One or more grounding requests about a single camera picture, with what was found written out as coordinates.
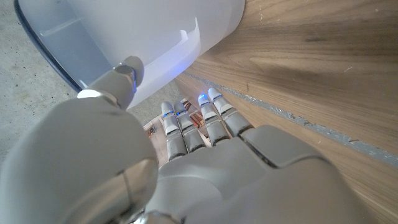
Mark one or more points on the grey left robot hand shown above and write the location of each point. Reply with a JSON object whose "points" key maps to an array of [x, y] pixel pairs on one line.
{"points": [[93, 161]]}

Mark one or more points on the translucent plastic pitcher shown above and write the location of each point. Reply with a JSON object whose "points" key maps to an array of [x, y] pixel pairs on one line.
{"points": [[140, 31]]}

